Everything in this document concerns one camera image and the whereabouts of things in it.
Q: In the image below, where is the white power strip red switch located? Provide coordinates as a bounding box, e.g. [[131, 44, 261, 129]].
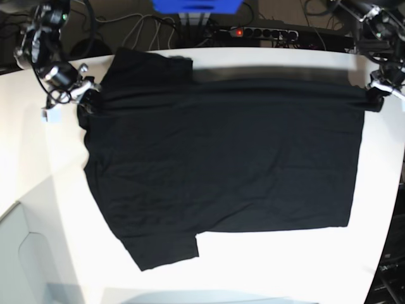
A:
[[229, 27, 299, 42]]

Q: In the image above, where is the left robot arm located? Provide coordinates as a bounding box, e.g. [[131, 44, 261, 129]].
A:
[[328, 1, 404, 101]]

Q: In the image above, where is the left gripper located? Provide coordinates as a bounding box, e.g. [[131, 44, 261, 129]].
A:
[[366, 65, 404, 98]]

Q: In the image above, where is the blue box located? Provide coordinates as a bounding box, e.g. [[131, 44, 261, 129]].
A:
[[152, 0, 243, 15]]

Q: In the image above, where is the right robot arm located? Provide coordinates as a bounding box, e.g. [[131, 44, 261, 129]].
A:
[[15, 1, 101, 122]]

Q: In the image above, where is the black T-shirt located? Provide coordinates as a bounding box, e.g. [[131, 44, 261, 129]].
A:
[[77, 49, 383, 270]]

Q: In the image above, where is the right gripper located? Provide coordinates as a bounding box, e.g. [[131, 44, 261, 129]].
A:
[[42, 63, 103, 116]]

